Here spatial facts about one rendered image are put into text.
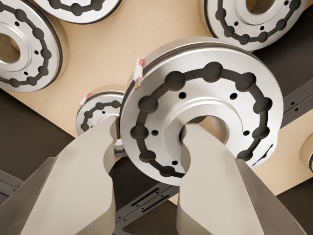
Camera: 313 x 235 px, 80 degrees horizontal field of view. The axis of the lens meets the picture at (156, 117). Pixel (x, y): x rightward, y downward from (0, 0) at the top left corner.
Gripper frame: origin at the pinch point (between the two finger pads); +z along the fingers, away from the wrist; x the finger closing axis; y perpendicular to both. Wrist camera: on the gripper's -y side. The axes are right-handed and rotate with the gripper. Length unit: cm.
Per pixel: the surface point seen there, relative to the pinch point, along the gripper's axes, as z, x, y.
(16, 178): 3.3, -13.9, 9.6
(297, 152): 14.7, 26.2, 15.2
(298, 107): 4.3, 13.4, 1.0
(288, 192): 14.2, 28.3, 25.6
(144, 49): 13.8, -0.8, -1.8
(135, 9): 13.8, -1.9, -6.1
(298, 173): 14.7, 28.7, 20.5
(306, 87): 4.3, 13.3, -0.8
